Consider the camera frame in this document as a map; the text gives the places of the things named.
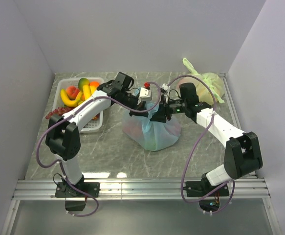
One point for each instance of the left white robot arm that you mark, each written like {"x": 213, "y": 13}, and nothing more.
{"x": 63, "y": 138}

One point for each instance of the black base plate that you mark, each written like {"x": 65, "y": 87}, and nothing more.
{"x": 200, "y": 189}
{"x": 84, "y": 190}

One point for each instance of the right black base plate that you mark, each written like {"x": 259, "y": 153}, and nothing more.
{"x": 200, "y": 189}

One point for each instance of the light purple grape bunch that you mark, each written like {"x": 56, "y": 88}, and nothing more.
{"x": 59, "y": 111}

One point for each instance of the single yellow banana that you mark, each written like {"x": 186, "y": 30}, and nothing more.
{"x": 67, "y": 101}

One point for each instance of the yellow banana bunch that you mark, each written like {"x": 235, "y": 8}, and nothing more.
{"x": 88, "y": 91}

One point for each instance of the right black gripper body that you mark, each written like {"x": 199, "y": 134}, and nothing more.
{"x": 174, "y": 107}

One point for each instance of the white plastic fruit basket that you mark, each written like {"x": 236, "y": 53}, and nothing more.
{"x": 92, "y": 125}

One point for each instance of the orange red fake peach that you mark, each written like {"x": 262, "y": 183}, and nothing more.
{"x": 72, "y": 92}

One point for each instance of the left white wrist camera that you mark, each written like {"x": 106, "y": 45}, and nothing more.
{"x": 145, "y": 93}

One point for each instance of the blue printed plastic bag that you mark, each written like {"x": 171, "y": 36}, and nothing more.
{"x": 151, "y": 135}

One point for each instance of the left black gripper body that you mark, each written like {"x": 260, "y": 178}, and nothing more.
{"x": 131, "y": 101}

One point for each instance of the tied green plastic bag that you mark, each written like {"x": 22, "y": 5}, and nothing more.
{"x": 212, "y": 80}

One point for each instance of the orange fake fruit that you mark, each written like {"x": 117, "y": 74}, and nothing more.
{"x": 94, "y": 84}

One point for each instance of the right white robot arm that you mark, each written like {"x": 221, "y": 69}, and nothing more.
{"x": 242, "y": 150}

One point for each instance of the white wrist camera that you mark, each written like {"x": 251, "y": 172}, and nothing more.
{"x": 165, "y": 88}
{"x": 145, "y": 93}

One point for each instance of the green yellow mango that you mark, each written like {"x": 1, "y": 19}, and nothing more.
{"x": 82, "y": 82}

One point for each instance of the aluminium mounting rail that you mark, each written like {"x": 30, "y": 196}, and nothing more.
{"x": 135, "y": 189}

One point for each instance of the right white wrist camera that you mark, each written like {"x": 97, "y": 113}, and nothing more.
{"x": 165, "y": 88}

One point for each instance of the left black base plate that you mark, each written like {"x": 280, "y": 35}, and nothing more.
{"x": 84, "y": 190}

